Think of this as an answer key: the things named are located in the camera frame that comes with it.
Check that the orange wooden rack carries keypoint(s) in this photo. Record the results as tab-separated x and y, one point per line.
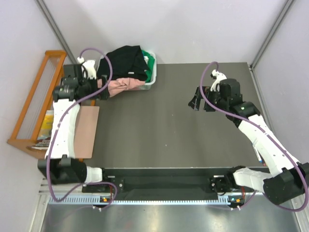
38	101

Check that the pink t-shirt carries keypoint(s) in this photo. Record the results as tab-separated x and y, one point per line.
123	84

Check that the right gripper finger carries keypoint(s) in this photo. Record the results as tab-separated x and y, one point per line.
199	91
195	103

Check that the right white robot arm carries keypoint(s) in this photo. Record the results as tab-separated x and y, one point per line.
287	177

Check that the white laundry basket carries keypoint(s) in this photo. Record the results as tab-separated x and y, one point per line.
146	86

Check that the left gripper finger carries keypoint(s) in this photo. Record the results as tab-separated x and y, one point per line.
104	95
103	80

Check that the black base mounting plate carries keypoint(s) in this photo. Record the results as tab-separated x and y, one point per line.
168	183

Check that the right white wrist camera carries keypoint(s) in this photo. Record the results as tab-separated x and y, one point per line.
217	78

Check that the white slotted cable duct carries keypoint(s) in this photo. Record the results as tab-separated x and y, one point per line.
101	200

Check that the green t-shirt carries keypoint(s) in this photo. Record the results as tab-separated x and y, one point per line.
150	60

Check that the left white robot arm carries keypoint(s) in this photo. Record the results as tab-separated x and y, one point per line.
60	165

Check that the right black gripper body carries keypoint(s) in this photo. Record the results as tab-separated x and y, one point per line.
213	97

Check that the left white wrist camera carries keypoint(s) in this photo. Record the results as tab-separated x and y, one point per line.
88	68

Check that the yellow book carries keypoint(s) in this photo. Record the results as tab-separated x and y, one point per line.
44	136

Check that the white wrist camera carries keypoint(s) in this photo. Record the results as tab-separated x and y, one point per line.
88	68
217	78

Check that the black t-shirt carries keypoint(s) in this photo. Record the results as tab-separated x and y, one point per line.
127	62

